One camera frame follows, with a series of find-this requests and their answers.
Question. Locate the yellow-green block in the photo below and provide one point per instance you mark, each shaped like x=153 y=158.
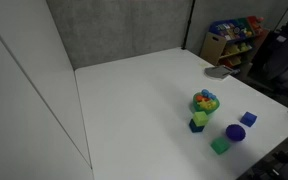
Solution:
x=200 y=118

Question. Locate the green bowl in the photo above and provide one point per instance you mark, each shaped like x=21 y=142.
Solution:
x=196 y=107

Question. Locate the dark blue block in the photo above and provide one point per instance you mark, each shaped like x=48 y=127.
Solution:
x=194 y=127

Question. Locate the green block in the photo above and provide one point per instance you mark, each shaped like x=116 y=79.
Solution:
x=220 y=145

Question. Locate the bright blue block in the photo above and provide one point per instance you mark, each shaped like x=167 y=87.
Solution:
x=248 y=119

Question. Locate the orange toy piece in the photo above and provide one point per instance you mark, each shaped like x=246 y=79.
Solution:
x=200 y=98

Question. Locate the blue toy piece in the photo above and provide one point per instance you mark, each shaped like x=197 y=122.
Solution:
x=208 y=94

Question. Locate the yellow toy piece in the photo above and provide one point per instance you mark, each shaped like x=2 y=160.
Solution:
x=207 y=105

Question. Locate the grey folded cloth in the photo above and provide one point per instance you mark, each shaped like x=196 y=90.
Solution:
x=218 y=72

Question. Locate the black vertical pole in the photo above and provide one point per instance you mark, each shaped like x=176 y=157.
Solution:
x=187 y=26

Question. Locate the purple ball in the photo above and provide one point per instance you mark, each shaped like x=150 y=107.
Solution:
x=235 y=132

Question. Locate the wooden toy shelf with bins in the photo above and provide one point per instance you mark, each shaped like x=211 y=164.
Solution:
x=232 y=40

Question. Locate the dark office chair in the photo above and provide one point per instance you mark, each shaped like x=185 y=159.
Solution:
x=280 y=56

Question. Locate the black equipment under table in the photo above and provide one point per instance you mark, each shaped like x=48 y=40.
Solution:
x=280 y=163

